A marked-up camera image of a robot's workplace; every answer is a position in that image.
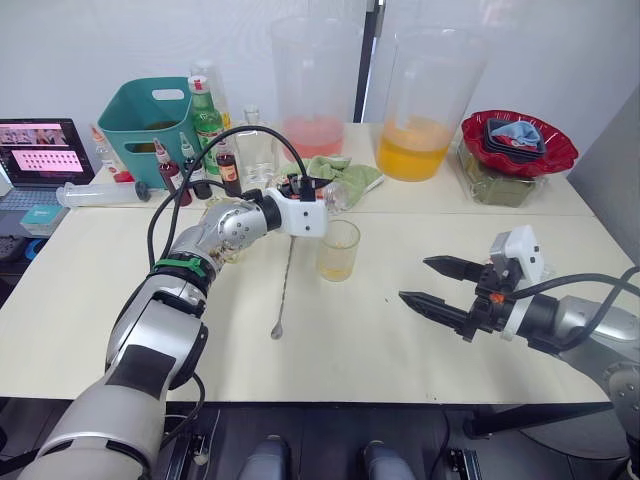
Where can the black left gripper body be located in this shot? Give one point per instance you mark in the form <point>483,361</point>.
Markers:
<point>292,186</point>

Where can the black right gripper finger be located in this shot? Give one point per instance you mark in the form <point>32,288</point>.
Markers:
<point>452,268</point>
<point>437,308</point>

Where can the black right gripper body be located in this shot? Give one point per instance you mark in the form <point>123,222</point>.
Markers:
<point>487,302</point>

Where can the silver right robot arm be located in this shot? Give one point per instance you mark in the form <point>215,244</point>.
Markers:
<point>590,320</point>

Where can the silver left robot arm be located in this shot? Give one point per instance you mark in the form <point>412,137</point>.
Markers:
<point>150,350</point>

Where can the tall clear glass bottle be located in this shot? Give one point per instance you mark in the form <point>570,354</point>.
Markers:
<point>255,150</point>

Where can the brown labelled juice bottle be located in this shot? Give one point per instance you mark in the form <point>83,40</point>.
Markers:
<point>229,172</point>

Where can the clear drinking glass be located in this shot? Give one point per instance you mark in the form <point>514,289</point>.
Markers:
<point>339,250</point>

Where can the clear bucket with pink liquid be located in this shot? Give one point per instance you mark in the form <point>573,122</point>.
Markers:
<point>315,100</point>

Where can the dark syrup squeeze bottle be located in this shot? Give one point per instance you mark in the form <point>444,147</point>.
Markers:
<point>196,175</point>

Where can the long metal bar spoon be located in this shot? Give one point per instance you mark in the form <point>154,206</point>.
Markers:
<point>285,285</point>

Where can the green bottle with red cap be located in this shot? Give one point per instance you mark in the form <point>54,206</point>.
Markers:
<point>206,125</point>

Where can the red syrup squeeze bottle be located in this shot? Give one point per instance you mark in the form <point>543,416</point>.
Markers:
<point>171,177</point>

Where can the clear bucket with orange liquid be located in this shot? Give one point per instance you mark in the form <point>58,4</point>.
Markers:
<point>425,115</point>

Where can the tall clear plastic bottle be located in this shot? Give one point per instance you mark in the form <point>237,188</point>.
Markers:
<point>215,80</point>

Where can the loose red bottle cap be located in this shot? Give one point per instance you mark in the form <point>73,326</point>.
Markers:
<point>123,176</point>

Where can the small clear bottle red cap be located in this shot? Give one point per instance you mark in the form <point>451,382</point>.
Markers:
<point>105,152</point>

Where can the light green cloth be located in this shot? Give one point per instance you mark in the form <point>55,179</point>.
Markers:
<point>357,177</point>

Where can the clear box with green contents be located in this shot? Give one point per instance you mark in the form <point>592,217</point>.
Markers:
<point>500,190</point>

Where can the stack of black bowls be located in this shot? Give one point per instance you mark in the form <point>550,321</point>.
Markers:
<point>500,142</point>

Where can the blue cloth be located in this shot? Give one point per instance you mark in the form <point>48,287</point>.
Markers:
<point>517,131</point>

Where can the red wavy bowl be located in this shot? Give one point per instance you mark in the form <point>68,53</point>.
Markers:
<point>555,155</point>

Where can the grey rounded shape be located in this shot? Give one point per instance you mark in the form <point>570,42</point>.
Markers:
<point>380,462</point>
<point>267,460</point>

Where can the teal plastic basket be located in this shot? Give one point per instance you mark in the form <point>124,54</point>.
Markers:
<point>135,125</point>

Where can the large clear plastic syringe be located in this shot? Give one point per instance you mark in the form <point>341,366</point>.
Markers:
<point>95,194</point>

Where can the small teal box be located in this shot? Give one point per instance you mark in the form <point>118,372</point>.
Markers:
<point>41,219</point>

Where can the open laptop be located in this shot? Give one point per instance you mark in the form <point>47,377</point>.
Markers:
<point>40,155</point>

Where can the blue tape roll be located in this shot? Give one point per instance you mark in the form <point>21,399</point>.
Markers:
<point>36,248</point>

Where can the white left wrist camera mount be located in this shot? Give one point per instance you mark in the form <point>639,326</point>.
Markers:
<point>306,218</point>

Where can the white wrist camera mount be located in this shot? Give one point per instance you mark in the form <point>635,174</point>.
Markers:
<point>306,218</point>
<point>525,250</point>

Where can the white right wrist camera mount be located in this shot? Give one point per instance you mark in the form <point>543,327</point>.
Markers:
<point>525,250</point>

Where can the black table frame bar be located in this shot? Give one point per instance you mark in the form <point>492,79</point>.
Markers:
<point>530,420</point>

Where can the black wall pillar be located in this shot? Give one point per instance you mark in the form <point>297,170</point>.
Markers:
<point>369,55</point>

